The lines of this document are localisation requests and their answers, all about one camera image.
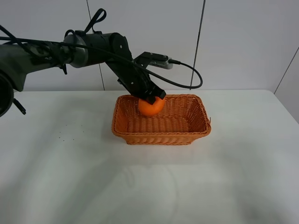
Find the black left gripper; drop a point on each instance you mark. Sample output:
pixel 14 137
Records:
pixel 135 81

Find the orange with knobby top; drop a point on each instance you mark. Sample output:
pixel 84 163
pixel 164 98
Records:
pixel 147 109

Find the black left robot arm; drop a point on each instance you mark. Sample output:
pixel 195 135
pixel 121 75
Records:
pixel 79 49

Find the orange wicker basket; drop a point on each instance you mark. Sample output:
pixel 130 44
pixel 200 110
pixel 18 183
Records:
pixel 182 120

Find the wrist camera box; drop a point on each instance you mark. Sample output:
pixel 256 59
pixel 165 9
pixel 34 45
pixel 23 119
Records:
pixel 157 60

